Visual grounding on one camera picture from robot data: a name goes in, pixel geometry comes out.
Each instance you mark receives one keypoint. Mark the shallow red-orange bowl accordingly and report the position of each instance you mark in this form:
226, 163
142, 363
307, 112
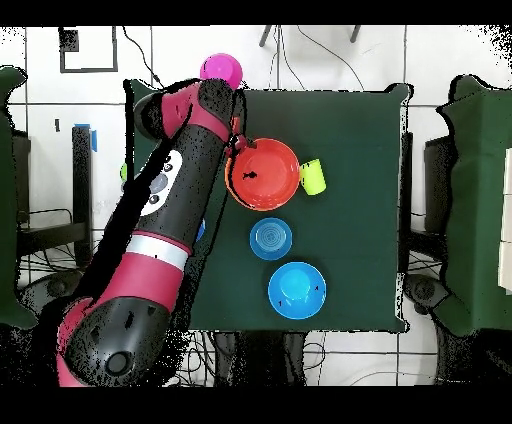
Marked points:
268, 176

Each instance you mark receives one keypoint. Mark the large light orange bowl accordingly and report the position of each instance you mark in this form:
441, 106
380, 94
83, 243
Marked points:
228, 186

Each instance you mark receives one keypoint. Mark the large pink bowl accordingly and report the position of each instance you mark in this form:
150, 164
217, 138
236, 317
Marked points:
222, 68

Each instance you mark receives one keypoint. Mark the light green bowl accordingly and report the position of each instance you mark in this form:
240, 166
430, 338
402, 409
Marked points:
123, 172

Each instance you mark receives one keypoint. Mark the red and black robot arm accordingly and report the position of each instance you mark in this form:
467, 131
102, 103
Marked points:
152, 280

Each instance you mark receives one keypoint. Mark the light green cup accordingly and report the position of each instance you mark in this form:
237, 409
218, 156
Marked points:
314, 178

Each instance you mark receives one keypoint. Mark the small dark blue bowl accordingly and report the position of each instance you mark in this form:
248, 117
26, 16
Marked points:
201, 231

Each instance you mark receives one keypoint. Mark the small light blue bowl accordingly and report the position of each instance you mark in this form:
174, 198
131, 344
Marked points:
270, 238

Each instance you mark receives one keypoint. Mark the grey tripod legs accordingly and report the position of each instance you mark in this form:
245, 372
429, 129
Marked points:
266, 36

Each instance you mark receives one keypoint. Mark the dark green tablecloth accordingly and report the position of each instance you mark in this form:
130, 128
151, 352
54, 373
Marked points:
352, 140

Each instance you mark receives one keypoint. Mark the medium blue bowl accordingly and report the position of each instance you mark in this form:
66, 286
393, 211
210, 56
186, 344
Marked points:
296, 290

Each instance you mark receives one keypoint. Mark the black chair base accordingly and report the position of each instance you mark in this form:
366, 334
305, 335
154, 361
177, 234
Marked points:
52, 286

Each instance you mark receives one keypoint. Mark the green cloth covered table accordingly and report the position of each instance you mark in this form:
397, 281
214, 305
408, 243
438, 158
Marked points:
8, 200
468, 200

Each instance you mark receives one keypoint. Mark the dark grey chair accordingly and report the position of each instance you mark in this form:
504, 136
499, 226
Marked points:
424, 290

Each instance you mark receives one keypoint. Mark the beige box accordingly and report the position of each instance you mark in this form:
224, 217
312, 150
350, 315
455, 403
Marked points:
507, 240

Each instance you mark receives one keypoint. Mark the black bench frame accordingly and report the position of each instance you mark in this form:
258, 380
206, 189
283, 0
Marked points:
82, 180

